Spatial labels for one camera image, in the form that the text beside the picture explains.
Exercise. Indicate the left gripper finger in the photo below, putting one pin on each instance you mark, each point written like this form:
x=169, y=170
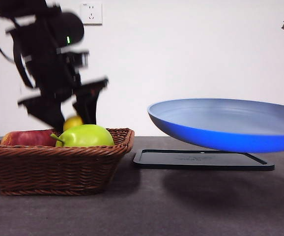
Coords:
x=89, y=103
x=46, y=108

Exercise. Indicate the yellow lemon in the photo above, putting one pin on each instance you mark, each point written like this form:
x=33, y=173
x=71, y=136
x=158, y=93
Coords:
x=73, y=123

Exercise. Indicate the blue round plate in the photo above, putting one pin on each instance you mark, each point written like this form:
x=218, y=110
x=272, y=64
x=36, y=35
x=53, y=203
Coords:
x=218, y=132

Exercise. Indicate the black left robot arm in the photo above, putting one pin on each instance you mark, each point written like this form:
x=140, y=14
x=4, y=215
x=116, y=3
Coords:
x=46, y=54

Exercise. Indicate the brown wicker basket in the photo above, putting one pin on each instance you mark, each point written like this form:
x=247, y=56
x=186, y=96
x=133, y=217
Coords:
x=58, y=169

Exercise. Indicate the green apple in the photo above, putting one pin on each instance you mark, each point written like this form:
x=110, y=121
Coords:
x=88, y=136

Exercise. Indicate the red apple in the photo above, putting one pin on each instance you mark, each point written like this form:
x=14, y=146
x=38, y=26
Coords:
x=29, y=138

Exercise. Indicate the black flat tray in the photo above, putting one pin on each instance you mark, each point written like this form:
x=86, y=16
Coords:
x=206, y=164

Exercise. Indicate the white wall socket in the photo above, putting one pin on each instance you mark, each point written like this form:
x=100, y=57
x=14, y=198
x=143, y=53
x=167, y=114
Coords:
x=93, y=13

